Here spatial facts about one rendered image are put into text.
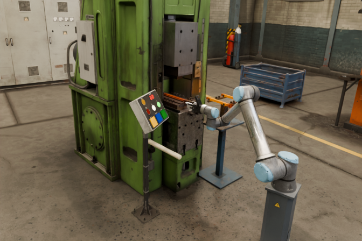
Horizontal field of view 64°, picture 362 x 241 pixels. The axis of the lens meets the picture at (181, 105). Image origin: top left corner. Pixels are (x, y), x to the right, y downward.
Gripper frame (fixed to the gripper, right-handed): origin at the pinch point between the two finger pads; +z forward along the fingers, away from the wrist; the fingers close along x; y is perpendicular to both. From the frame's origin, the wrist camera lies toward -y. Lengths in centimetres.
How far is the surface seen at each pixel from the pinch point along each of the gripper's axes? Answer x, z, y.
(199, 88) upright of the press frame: 35.0, 16.9, -4.4
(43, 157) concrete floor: -89, 168, 99
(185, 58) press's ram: -2.8, 2.7, -43.5
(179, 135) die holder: -13.6, -3.1, 32.2
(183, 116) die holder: -9.2, -3.2, 12.5
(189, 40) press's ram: 1, 3, -60
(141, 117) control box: -71, -18, -6
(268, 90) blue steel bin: 356, 101, 71
